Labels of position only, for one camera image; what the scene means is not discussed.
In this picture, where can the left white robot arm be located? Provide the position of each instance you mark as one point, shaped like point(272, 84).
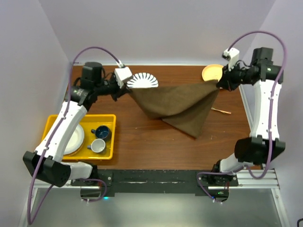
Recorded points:
point(45, 162)

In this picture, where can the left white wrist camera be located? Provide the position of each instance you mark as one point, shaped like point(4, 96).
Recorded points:
point(123, 75)

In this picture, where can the orange plate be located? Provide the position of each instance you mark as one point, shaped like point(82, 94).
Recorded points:
point(212, 72)

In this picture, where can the dark blue mug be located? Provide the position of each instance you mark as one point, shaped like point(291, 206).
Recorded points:
point(102, 132)

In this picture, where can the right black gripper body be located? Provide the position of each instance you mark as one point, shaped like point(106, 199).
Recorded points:
point(236, 76)

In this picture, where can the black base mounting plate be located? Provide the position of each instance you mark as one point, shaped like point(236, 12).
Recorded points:
point(166, 181)

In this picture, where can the aluminium frame rail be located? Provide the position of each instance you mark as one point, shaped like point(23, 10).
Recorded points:
point(84, 178)

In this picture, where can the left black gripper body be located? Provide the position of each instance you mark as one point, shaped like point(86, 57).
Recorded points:
point(112, 88)

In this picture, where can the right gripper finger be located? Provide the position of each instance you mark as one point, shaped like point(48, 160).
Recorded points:
point(222, 79)
point(220, 85)

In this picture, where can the yellow plastic bin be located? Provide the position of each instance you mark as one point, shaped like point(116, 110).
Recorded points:
point(89, 122)

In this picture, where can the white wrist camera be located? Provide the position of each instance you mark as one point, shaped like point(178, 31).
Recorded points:
point(123, 75)
point(232, 56)

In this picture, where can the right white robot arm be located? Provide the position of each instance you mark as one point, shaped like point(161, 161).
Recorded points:
point(263, 143)

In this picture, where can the copper spoon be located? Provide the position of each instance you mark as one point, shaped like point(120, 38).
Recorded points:
point(221, 111)

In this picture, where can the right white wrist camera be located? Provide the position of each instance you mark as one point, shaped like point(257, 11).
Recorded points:
point(232, 56)

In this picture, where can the white grey mug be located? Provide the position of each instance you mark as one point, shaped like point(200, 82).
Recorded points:
point(97, 146)

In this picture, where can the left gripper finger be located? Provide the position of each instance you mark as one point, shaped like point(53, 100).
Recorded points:
point(124, 90)
point(116, 96)

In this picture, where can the white blue striped plate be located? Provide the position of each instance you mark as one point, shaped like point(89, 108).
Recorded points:
point(143, 80)

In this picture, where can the white paper plate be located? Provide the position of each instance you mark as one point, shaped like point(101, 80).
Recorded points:
point(76, 141)

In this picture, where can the brown cloth napkin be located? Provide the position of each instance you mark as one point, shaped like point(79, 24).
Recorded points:
point(184, 107)

